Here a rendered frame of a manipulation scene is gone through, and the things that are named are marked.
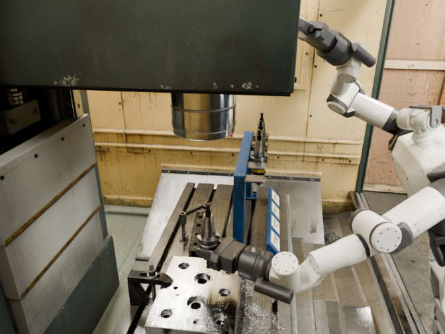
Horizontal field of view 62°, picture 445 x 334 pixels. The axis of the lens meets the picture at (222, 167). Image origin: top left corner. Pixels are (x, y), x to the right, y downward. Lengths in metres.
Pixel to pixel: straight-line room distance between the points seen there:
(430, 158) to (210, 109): 0.69
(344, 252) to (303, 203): 1.00
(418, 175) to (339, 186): 0.93
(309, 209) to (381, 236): 1.00
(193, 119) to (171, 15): 0.22
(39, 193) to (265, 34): 0.69
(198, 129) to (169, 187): 1.25
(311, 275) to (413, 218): 0.29
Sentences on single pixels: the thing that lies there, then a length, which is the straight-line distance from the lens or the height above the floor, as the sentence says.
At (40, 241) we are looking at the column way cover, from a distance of 1.12.
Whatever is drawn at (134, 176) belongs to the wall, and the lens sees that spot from 2.23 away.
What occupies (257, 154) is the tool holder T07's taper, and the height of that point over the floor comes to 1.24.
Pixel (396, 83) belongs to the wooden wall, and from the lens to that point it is 3.71.
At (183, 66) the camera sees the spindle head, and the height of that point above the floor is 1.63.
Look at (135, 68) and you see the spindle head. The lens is 0.80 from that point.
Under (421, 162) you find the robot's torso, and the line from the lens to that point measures 1.23.
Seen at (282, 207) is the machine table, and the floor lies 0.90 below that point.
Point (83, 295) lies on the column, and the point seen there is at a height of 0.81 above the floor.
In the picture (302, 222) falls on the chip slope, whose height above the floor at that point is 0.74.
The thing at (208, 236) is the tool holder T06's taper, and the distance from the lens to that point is 1.04.
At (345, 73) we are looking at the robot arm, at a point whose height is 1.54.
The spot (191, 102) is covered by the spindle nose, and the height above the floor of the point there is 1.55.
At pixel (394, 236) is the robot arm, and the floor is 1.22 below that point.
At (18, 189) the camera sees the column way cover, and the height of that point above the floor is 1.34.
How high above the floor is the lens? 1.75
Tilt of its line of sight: 24 degrees down
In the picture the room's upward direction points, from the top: straight up
